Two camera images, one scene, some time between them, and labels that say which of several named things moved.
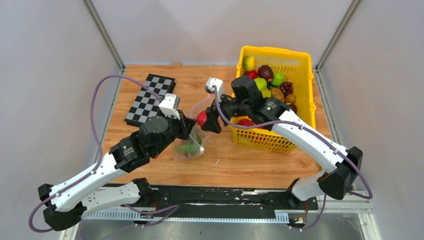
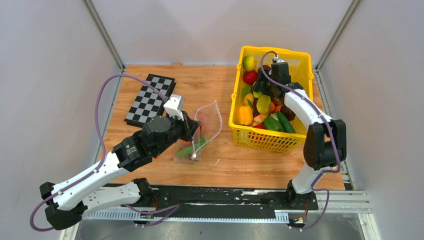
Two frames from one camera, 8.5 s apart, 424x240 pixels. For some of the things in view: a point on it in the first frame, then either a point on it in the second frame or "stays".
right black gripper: [212, 123] → [262, 78]
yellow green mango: [248, 63] stays
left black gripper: [186, 124] stays
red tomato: [252, 74] stays
